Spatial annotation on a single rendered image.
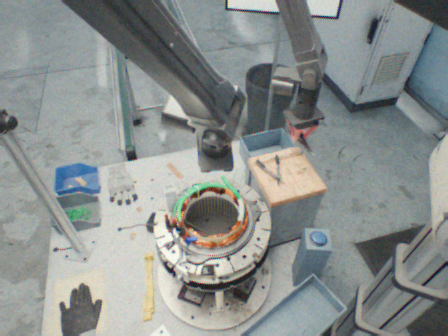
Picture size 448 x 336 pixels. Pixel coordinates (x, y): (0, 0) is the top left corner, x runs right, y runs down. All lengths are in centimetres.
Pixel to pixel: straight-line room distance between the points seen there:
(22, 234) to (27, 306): 51
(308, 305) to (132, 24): 77
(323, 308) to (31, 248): 193
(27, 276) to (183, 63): 209
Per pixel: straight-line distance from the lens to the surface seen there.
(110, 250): 129
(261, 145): 125
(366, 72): 304
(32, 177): 100
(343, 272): 216
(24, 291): 230
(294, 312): 89
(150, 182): 144
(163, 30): 32
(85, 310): 119
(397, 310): 94
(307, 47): 81
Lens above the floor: 185
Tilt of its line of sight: 47 degrees down
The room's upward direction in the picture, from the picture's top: straight up
